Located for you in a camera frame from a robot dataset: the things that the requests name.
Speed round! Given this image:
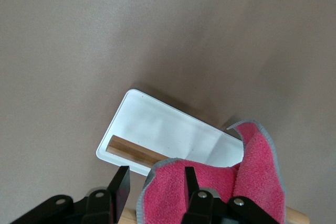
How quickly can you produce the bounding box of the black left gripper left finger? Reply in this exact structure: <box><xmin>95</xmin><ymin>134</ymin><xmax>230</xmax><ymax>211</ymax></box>
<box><xmin>10</xmin><ymin>165</ymin><xmax>131</xmax><ymax>224</ymax></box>

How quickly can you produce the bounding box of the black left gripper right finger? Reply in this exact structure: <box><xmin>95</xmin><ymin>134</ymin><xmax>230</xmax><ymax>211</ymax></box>
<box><xmin>181</xmin><ymin>166</ymin><xmax>287</xmax><ymax>224</ymax></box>

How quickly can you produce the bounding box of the pink cloth with grey back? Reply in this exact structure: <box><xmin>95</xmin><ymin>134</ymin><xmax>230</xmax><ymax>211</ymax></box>
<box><xmin>136</xmin><ymin>119</ymin><xmax>287</xmax><ymax>224</ymax></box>

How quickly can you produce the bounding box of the white rectangular tray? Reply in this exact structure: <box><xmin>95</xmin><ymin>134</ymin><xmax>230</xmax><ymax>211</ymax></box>
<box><xmin>96</xmin><ymin>89</ymin><xmax>245</xmax><ymax>177</ymax></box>

